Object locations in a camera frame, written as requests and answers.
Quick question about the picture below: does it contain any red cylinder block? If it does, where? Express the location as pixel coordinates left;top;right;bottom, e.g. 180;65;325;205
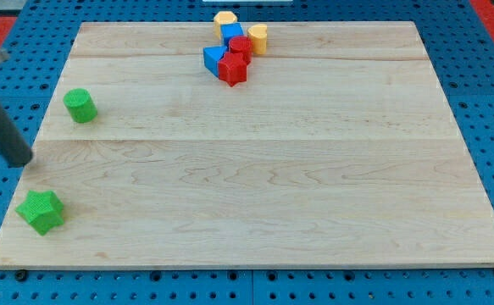
228;36;253;64

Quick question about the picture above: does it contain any blue cube block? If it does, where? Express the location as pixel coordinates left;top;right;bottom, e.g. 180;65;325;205
220;22;243;47

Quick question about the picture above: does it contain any green cylinder block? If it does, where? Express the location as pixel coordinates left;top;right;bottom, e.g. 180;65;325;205
63;88;97;123

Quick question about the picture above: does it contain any red star block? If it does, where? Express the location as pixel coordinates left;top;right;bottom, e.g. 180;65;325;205
217;52;247;86

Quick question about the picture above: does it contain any blue triangle block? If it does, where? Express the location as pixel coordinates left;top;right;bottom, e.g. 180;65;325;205
203;46;227;78

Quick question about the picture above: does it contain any yellow hexagon block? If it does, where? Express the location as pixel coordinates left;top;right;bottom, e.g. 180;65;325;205
213;11;237;39

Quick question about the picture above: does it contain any green star block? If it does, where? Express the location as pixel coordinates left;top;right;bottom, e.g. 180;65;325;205
15;191;64;236

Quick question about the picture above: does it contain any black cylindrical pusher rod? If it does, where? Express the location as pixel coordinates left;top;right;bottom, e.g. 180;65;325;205
0;104;33;168

